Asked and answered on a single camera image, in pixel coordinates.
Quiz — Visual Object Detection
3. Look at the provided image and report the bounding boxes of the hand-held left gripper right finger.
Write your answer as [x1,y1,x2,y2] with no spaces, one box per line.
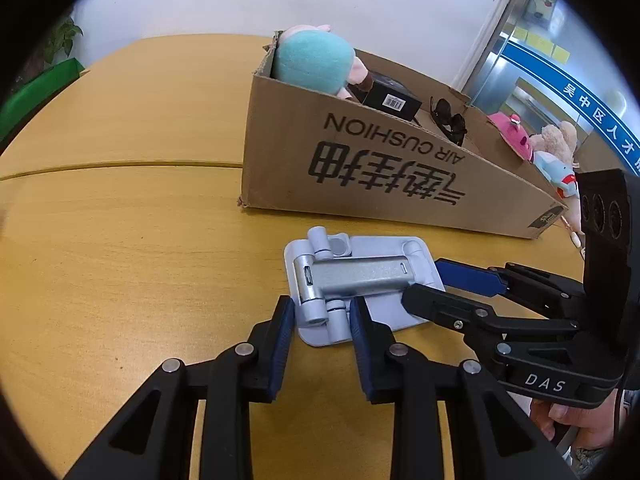
[348,297,576,480]

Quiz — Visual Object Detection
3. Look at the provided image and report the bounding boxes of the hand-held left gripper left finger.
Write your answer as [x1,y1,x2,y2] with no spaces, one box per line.
[64,296,296,480]

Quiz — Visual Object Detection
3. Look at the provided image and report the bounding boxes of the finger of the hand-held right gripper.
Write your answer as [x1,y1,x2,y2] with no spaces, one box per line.
[434,258,585,318]
[401,284,582,363]

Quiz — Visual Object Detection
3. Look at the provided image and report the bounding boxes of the brown cardboard box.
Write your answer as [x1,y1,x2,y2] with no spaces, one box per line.
[236,30,571,240]

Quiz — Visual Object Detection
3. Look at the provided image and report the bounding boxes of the black sunglasses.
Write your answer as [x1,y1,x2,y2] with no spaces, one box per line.
[430,97,468,146]

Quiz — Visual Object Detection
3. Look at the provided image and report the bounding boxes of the wooden desktop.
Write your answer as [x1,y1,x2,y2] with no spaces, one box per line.
[0,34,640,480]

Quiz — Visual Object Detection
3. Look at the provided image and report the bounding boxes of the person's right hand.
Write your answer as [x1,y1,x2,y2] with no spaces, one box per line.
[529,395,623,461]

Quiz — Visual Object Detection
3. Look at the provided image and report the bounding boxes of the light blue plush toy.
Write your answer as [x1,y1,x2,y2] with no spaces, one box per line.
[532,152,581,198]

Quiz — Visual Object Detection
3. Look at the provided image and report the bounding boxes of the pink plush toy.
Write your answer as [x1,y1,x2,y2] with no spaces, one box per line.
[487,112,533,161]

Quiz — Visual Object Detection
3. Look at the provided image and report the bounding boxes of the beige plush toy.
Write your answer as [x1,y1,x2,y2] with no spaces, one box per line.
[530,122,578,166]

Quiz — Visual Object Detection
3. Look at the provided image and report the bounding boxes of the small black product box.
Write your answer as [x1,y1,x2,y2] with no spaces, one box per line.
[357,74,423,123]

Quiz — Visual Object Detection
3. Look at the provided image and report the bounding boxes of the blue banner with white lettering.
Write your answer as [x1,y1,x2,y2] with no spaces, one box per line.
[501,40,640,176]

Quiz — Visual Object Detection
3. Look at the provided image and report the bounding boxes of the row of yellow sticky notes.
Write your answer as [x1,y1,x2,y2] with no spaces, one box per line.
[511,25,572,65]

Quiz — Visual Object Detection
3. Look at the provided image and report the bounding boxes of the glass partition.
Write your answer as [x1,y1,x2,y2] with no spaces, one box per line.
[452,0,640,181]

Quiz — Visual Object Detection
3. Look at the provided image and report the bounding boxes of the teal and pink plush pig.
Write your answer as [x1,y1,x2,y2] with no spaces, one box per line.
[272,24,373,103]

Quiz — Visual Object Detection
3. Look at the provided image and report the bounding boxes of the large potted green plant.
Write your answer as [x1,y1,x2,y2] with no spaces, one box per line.
[42,15,84,66]

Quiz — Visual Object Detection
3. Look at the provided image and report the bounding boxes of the pale beaded cord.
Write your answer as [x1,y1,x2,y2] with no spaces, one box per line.
[560,215,587,261]

